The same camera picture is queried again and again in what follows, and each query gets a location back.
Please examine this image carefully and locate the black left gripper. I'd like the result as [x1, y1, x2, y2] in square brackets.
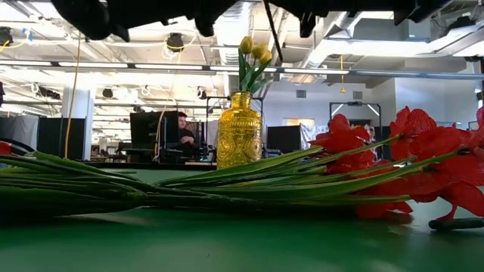
[130, 0, 237, 38]

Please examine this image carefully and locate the black partition panel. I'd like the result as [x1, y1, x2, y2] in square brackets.
[37, 117, 86, 162]

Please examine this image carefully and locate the black monitor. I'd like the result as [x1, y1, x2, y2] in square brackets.
[129, 110, 180, 153]

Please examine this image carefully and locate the ceiling light strip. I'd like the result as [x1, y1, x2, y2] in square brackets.
[58, 61, 129, 70]
[134, 63, 204, 71]
[0, 59, 53, 67]

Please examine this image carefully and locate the white patterned cloth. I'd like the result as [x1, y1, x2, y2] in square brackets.
[300, 124, 330, 150]

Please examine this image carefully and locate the black screen panel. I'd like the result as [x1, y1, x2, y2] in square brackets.
[266, 125, 303, 154]

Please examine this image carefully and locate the yellow glass vase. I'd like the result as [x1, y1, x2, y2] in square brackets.
[216, 91, 262, 170]

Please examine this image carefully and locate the yellow hanging cord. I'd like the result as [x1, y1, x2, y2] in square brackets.
[339, 54, 347, 94]

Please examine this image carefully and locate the thin yellow hanging cable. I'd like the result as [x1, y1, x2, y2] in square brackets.
[153, 36, 197, 162]

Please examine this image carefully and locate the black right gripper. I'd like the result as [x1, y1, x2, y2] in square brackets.
[271, 0, 394, 39]

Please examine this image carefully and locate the gray curtain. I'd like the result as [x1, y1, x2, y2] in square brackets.
[0, 115, 39, 150]

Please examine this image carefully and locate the green table mat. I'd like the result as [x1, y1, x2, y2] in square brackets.
[0, 168, 484, 272]

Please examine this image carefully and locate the black curved cable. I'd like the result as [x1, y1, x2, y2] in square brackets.
[0, 138, 36, 156]

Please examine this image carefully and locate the black ceiling device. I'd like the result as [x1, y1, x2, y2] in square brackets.
[0, 26, 14, 47]
[166, 32, 185, 52]

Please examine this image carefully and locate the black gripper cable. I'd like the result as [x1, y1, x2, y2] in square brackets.
[263, 0, 284, 62]

